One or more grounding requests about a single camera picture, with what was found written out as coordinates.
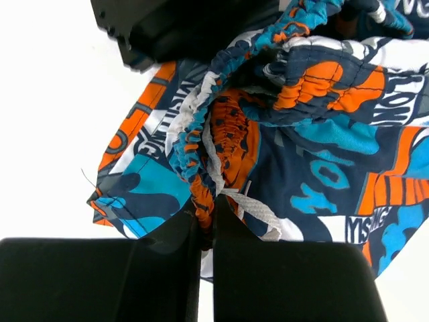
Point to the colourful patterned shorts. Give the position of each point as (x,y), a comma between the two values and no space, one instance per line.
(313,123)

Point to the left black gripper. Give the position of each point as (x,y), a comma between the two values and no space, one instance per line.
(152,31)

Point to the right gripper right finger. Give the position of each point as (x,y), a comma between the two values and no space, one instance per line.
(257,280)

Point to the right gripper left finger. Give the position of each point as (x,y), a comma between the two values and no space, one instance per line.
(154,278)

